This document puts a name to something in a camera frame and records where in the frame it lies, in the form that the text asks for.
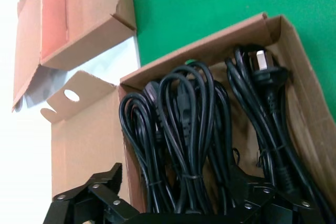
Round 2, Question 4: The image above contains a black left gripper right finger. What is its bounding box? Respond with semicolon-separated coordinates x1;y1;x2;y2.
232;167;325;224

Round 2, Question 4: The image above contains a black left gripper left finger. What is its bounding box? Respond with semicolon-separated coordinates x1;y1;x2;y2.
41;163;140;224

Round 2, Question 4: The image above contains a cardboard box with torn lid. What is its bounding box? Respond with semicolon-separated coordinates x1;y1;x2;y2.
40;11;336;224

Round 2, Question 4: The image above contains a cardboard box with round hole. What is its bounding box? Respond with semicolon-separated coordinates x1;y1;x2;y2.
12;0;138;113

